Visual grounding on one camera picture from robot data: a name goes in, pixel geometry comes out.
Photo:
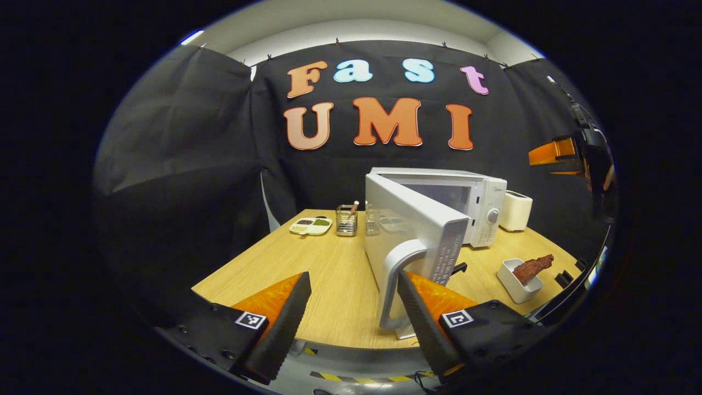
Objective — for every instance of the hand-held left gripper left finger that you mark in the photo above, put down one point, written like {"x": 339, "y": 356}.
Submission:
{"x": 285, "y": 329}

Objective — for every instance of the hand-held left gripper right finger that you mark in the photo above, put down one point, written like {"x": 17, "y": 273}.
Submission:
{"x": 425, "y": 334}

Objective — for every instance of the glass utensil holder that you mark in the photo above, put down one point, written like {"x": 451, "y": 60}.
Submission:
{"x": 346, "y": 225}

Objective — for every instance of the white rectangular dish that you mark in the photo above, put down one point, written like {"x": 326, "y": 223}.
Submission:
{"x": 510, "y": 282}

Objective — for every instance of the clear glass cup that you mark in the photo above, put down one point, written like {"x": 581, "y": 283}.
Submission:
{"x": 372, "y": 222}

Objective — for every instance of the white toaster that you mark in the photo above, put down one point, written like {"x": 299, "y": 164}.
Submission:
{"x": 515, "y": 211}

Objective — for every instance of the white divided seasoning tray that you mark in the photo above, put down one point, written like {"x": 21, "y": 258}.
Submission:
{"x": 310, "y": 231}

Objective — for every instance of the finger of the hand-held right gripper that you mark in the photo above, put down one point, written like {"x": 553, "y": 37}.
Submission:
{"x": 551, "y": 153}

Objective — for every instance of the small black object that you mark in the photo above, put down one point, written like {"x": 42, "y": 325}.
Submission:
{"x": 458, "y": 268}

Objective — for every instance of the black backdrop cloth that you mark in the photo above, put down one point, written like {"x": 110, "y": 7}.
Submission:
{"x": 181, "y": 164}

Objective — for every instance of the black clip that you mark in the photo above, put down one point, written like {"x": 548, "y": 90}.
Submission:
{"x": 581, "y": 265}
{"x": 562, "y": 278}

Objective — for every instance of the brown stick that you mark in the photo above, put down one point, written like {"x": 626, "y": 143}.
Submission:
{"x": 355, "y": 207}

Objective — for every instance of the brown meat piece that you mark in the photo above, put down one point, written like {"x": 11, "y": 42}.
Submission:
{"x": 532, "y": 269}

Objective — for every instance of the white microwave oven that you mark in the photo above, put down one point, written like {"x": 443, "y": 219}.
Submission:
{"x": 417, "y": 230}

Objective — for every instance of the yellow black hazard tape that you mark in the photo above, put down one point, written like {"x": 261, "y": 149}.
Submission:
{"x": 362, "y": 378}

